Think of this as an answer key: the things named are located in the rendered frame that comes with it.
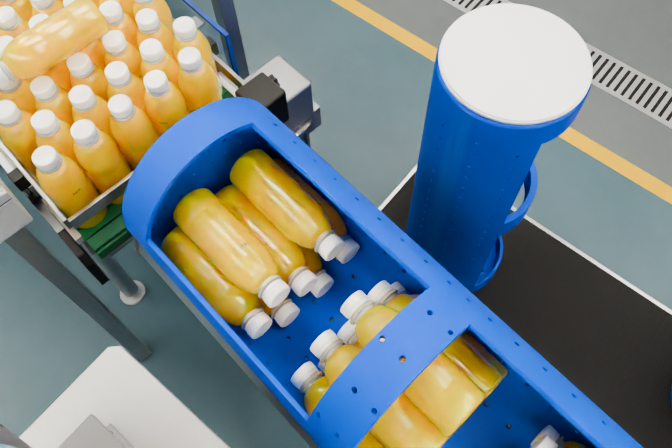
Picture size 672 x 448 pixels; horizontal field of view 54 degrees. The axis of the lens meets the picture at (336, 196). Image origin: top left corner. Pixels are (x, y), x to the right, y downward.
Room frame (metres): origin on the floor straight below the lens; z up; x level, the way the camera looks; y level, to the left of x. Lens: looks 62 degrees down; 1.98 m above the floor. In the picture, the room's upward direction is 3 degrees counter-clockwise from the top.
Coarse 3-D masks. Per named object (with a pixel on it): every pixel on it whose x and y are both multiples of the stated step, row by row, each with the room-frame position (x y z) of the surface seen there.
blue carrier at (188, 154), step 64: (192, 128) 0.51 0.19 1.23; (256, 128) 0.52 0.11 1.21; (128, 192) 0.45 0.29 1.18; (320, 192) 0.51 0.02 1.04; (320, 256) 0.42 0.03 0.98; (384, 256) 0.39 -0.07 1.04; (320, 320) 0.32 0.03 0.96; (448, 320) 0.23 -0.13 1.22; (384, 384) 0.16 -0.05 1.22; (512, 384) 0.19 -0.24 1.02
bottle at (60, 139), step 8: (56, 128) 0.63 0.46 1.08; (64, 128) 0.64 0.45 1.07; (40, 136) 0.62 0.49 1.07; (48, 136) 0.62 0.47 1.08; (56, 136) 0.62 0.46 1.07; (64, 136) 0.62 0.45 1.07; (40, 144) 0.61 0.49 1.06; (48, 144) 0.61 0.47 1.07; (56, 144) 0.61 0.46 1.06; (64, 144) 0.61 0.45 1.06; (72, 144) 0.62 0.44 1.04; (64, 152) 0.61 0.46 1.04; (72, 152) 0.61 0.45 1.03
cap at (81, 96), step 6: (72, 90) 0.69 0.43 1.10; (78, 90) 0.69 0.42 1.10; (84, 90) 0.69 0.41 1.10; (90, 90) 0.69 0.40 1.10; (72, 96) 0.68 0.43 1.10; (78, 96) 0.68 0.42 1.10; (84, 96) 0.68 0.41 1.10; (90, 96) 0.68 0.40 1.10; (72, 102) 0.67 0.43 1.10; (78, 102) 0.67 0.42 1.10; (84, 102) 0.67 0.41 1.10; (90, 102) 0.67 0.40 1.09; (78, 108) 0.67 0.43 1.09; (84, 108) 0.67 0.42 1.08
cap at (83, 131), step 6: (78, 120) 0.63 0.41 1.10; (84, 120) 0.63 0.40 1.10; (72, 126) 0.62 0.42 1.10; (78, 126) 0.62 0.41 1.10; (84, 126) 0.62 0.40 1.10; (90, 126) 0.62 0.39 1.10; (72, 132) 0.61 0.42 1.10; (78, 132) 0.61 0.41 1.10; (84, 132) 0.61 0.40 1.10; (90, 132) 0.60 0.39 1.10; (96, 132) 0.61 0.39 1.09; (78, 138) 0.59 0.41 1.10; (84, 138) 0.59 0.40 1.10; (90, 138) 0.60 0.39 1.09
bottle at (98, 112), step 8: (96, 96) 0.70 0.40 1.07; (72, 104) 0.68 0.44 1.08; (96, 104) 0.68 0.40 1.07; (104, 104) 0.69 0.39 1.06; (72, 112) 0.67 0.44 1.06; (80, 112) 0.67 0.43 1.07; (88, 112) 0.67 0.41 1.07; (96, 112) 0.67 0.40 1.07; (104, 112) 0.67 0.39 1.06; (96, 120) 0.66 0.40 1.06; (104, 120) 0.66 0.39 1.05; (104, 128) 0.66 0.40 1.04; (112, 136) 0.66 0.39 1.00
